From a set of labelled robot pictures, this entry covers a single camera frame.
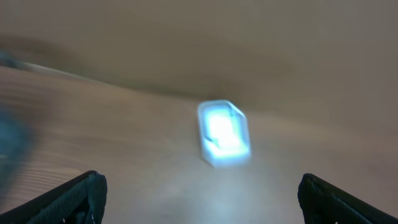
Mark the white barcode scanner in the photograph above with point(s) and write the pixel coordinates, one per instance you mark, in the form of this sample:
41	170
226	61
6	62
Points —
224	133

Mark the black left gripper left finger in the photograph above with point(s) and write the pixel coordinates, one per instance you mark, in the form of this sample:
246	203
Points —
80	200

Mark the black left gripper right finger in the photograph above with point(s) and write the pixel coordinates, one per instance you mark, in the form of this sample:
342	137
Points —
323	203

